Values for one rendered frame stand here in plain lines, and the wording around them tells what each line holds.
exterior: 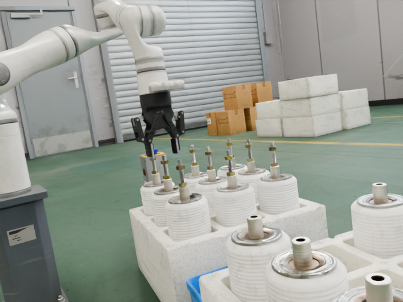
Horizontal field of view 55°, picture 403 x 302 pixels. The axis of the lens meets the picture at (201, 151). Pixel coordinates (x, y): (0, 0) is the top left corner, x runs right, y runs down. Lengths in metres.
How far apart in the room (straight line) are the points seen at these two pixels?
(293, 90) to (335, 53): 3.58
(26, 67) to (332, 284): 0.83
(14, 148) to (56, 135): 5.04
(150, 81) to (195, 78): 5.94
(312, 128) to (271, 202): 2.74
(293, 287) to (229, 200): 0.43
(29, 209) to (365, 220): 0.73
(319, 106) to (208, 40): 3.78
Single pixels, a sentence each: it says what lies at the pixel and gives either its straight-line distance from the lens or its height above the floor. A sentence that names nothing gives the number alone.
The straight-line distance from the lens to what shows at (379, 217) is 0.67.
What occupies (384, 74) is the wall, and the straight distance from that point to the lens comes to 6.70.
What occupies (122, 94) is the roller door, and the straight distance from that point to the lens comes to 6.26.
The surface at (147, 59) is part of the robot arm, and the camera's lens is 0.91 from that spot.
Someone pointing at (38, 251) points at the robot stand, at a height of 0.16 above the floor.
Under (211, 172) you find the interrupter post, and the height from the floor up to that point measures 0.27.
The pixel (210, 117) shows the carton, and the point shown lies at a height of 0.23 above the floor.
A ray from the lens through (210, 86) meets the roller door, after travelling 7.00.
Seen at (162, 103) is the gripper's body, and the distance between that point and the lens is 0.91.
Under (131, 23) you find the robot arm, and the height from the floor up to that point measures 0.65.
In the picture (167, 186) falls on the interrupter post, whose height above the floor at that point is 0.27.
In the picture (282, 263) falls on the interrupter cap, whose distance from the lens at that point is 0.49.
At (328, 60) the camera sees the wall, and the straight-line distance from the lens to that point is 7.34.
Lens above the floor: 0.46
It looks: 7 degrees down
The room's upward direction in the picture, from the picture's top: 8 degrees counter-clockwise
